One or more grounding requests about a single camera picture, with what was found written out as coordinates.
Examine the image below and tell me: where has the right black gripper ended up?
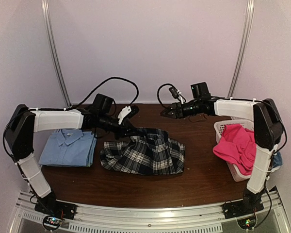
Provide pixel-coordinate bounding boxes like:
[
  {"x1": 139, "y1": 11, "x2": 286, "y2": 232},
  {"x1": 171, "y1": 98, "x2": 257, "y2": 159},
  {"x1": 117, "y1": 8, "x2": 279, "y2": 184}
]
[{"x1": 161, "y1": 100, "x2": 202, "y2": 120}]

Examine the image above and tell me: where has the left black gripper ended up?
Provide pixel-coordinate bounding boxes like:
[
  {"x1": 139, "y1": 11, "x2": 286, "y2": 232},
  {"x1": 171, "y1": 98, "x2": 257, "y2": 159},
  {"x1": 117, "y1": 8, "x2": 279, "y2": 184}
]
[{"x1": 98, "y1": 114, "x2": 139, "y2": 140}]

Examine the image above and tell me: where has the black white plaid shirt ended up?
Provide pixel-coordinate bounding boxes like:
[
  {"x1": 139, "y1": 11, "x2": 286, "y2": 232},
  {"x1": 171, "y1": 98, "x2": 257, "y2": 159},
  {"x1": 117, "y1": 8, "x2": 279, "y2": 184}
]
[{"x1": 99, "y1": 128, "x2": 186, "y2": 176}]

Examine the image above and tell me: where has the pink shirt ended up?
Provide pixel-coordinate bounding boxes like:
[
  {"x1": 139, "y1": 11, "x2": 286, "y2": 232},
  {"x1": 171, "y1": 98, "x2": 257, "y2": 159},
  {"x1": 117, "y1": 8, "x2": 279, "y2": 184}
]
[{"x1": 213, "y1": 124, "x2": 257, "y2": 176}]

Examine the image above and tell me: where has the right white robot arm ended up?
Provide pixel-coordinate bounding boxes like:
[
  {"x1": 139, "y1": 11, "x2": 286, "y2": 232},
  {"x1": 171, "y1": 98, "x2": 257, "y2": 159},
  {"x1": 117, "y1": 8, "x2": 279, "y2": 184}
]
[{"x1": 160, "y1": 82, "x2": 287, "y2": 215}]

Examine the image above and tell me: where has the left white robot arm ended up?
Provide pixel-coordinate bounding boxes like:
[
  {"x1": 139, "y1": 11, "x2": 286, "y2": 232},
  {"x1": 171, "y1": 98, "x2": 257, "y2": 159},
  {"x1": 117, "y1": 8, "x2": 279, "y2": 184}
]
[{"x1": 2, "y1": 94, "x2": 139, "y2": 216}]

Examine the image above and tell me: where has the white plastic laundry basket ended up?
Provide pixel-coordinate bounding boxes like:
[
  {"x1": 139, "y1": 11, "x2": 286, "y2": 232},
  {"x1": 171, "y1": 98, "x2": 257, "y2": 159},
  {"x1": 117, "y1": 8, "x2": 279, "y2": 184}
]
[{"x1": 214, "y1": 119, "x2": 254, "y2": 182}]

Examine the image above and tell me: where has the folded light blue shirt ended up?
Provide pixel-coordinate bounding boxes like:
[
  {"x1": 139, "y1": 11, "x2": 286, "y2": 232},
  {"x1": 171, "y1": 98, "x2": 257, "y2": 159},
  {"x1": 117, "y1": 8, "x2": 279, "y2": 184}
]
[{"x1": 39, "y1": 129, "x2": 97, "y2": 167}]

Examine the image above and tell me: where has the left round circuit board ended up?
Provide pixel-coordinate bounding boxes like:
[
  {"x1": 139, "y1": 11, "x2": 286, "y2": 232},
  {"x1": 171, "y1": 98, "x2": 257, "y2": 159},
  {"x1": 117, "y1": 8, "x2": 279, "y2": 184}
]
[{"x1": 42, "y1": 215, "x2": 63, "y2": 231}]

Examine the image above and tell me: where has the round circuit board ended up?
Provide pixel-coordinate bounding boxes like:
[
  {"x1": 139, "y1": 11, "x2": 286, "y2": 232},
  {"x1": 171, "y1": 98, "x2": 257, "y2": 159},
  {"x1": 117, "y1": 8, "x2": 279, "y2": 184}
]
[
  {"x1": 42, "y1": 215, "x2": 63, "y2": 231},
  {"x1": 237, "y1": 216, "x2": 257, "y2": 230}
]

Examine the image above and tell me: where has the blue denim garment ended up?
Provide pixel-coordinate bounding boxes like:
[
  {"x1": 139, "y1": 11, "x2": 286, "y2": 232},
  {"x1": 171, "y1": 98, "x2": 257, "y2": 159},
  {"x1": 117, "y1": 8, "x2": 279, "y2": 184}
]
[{"x1": 272, "y1": 152, "x2": 283, "y2": 172}]

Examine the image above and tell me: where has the right round circuit board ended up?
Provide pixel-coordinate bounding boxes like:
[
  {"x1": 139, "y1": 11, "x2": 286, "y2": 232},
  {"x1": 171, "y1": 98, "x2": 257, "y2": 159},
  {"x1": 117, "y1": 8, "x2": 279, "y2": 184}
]
[{"x1": 237, "y1": 216, "x2": 257, "y2": 230}]

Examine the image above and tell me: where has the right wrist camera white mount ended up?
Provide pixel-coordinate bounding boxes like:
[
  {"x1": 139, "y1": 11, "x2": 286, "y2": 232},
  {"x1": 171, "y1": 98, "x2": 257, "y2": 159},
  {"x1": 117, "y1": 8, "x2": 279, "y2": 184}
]
[{"x1": 168, "y1": 86, "x2": 186, "y2": 104}]

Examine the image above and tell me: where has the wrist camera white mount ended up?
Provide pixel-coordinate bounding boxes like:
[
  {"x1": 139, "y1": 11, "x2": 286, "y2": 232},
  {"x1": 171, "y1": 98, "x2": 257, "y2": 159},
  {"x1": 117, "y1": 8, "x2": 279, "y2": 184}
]
[
  {"x1": 168, "y1": 86, "x2": 186, "y2": 104},
  {"x1": 117, "y1": 105, "x2": 139, "y2": 125}
]

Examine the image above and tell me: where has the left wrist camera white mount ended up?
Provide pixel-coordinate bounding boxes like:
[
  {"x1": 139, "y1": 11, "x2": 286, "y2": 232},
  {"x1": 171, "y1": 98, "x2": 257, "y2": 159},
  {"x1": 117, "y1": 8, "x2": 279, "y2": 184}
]
[{"x1": 117, "y1": 105, "x2": 139, "y2": 125}]

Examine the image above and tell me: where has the right black cable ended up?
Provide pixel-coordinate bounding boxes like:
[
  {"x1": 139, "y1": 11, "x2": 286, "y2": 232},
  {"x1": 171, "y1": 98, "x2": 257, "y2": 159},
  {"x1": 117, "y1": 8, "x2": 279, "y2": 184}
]
[{"x1": 157, "y1": 83, "x2": 175, "y2": 110}]

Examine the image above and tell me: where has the black cable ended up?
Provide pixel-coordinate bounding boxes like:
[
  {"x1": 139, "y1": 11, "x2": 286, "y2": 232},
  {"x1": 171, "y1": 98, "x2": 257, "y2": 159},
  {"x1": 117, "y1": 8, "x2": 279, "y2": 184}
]
[
  {"x1": 157, "y1": 83, "x2": 175, "y2": 110},
  {"x1": 67, "y1": 77, "x2": 139, "y2": 110}
]

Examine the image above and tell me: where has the left black cable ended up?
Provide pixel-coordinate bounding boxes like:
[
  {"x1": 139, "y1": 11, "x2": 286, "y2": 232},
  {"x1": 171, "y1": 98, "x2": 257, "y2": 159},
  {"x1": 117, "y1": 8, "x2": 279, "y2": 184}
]
[{"x1": 67, "y1": 77, "x2": 139, "y2": 110}]

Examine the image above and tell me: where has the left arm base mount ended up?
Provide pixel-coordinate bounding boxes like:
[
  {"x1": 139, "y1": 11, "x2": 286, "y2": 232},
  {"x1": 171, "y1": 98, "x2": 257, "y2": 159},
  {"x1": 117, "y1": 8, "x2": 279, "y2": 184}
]
[{"x1": 34, "y1": 201, "x2": 77, "y2": 220}]

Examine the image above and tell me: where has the front aluminium rail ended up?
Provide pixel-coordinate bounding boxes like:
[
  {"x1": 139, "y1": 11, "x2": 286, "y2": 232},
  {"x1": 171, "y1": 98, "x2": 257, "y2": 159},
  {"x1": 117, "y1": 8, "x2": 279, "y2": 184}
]
[{"x1": 14, "y1": 189, "x2": 291, "y2": 233}]

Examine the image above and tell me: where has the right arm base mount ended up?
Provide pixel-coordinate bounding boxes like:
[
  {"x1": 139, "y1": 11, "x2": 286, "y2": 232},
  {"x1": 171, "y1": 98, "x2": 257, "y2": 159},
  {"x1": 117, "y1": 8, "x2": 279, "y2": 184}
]
[{"x1": 222, "y1": 200, "x2": 264, "y2": 219}]

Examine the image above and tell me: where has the right aluminium frame post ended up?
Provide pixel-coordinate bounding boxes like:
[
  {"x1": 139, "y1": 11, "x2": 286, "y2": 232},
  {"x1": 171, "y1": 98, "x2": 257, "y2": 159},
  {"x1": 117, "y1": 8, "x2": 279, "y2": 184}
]
[{"x1": 227, "y1": 0, "x2": 255, "y2": 98}]

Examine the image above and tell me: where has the aluminium frame post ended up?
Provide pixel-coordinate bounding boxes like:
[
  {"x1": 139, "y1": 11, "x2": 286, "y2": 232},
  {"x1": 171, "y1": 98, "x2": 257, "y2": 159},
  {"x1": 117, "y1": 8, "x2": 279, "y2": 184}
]
[
  {"x1": 41, "y1": 0, "x2": 71, "y2": 106},
  {"x1": 227, "y1": 0, "x2": 255, "y2": 98}
]

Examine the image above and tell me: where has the left aluminium frame post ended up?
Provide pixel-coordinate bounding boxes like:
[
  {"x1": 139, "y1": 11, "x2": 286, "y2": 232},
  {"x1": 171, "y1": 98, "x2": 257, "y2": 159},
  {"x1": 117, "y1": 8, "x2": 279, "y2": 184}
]
[{"x1": 41, "y1": 0, "x2": 71, "y2": 106}]

